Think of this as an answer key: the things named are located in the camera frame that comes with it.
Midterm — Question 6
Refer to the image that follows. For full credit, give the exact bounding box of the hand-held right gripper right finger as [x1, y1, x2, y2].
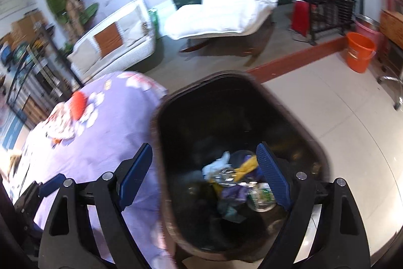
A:
[256, 142, 373, 269]

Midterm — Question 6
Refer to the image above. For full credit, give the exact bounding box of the brown cardboard box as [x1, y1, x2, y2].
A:
[11, 12, 48, 43]

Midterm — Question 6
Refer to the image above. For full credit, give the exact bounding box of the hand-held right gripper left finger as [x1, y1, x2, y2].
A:
[38, 143, 154, 269]

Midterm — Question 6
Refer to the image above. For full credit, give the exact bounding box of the purple plastic bag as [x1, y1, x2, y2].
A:
[220, 184, 249, 203]

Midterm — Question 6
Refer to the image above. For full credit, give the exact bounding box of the purple floral bedsheet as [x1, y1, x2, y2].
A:
[6, 70, 177, 269]

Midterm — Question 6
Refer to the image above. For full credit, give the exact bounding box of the teal paper napkin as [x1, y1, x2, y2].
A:
[222, 206, 246, 223]

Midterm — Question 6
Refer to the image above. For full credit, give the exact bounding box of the black iron bed frame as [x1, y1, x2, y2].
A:
[6, 26, 84, 118]

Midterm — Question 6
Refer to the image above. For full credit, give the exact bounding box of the black trash bin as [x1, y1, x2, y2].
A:
[151, 72, 331, 263]

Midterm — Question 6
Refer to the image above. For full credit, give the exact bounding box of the orange foam fruit net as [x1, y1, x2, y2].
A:
[69, 91, 89, 121]

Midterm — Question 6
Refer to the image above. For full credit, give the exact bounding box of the yellow foam fruit net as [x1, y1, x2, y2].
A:
[234, 156, 260, 181]

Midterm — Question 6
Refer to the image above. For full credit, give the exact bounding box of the black iron rack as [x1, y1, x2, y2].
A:
[302, 0, 358, 46]

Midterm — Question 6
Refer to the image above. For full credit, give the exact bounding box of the chrome chair base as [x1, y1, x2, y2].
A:
[378, 67, 403, 110]

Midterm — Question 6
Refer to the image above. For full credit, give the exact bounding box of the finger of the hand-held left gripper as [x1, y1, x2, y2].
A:
[38, 174, 67, 198]

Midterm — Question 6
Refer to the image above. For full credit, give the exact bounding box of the green plastic bag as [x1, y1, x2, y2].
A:
[148, 7, 161, 39]

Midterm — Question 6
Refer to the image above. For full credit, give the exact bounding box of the green snack packet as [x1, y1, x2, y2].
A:
[249, 188, 274, 203]

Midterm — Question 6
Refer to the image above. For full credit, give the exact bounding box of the red bag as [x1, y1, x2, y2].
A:
[291, 0, 311, 36]

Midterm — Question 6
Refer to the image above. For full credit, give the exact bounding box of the pink plastic bucket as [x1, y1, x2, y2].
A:
[354, 15, 381, 49]

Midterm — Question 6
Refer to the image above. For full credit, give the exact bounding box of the orange plastic bucket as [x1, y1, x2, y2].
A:
[343, 32, 377, 73]

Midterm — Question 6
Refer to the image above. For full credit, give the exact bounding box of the white wicker swing sofa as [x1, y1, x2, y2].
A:
[67, 0, 156, 83]

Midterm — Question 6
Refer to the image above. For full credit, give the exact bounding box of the orange cushion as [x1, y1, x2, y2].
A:
[94, 25, 123, 57]

